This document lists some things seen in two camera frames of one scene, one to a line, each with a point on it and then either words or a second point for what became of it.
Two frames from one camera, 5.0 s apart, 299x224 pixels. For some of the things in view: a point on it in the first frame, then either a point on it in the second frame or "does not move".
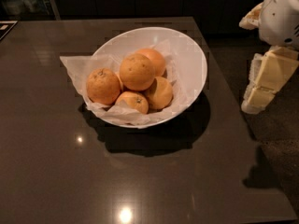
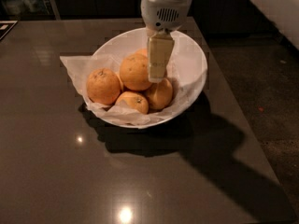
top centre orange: [136, 72] does not move
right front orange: [161, 95] does not move
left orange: [103, 86] does not move
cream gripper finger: [268, 71] → [159, 15]
